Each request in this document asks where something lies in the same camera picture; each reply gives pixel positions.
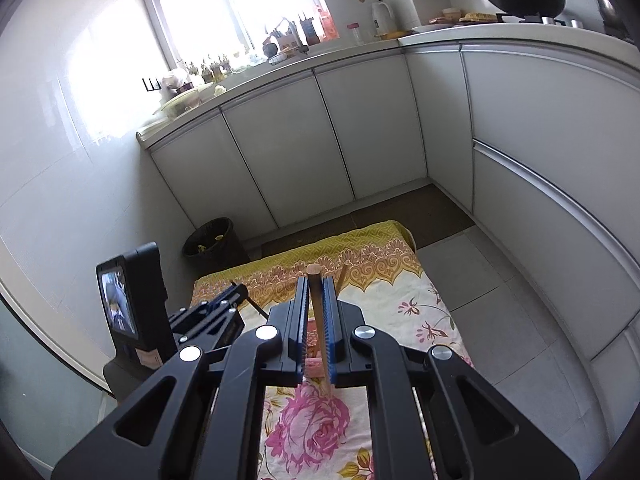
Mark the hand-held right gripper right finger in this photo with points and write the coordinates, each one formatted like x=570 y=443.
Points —
x=328 y=320

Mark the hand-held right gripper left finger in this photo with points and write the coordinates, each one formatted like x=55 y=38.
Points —
x=302 y=320

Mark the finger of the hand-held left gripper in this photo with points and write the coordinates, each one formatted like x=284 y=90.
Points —
x=215 y=299
x=220 y=327

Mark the round-tipped wooden chopstick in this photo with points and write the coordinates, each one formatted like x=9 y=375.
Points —
x=316 y=305

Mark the pink perforated chopstick holder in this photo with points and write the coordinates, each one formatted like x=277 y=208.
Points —
x=314 y=355

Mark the dark trash bin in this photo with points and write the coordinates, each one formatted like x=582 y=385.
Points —
x=215 y=252

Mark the floral printed cloth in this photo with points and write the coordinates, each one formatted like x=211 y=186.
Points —
x=400 y=300

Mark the dark floor mat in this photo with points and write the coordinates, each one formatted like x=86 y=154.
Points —
x=400 y=210

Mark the green glass bowl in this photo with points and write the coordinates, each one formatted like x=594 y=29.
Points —
x=175 y=105

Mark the row of white cabinet doors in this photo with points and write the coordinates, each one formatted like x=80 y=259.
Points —
x=380 y=125

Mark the kitchen window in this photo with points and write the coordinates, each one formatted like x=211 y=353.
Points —
x=215 y=5

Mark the clear jar with red lid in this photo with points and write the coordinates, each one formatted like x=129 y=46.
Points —
x=354 y=35

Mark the orange bottle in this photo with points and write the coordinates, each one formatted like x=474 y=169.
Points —
x=327 y=22

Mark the white plastic jug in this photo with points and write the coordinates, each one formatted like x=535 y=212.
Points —
x=382 y=20

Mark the white countertop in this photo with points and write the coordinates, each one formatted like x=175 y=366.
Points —
x=450 y=37

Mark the plate of food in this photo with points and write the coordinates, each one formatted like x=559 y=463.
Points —
x=477 y=17

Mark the steel steamer pot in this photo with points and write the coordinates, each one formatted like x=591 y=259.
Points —
x=605 y=5

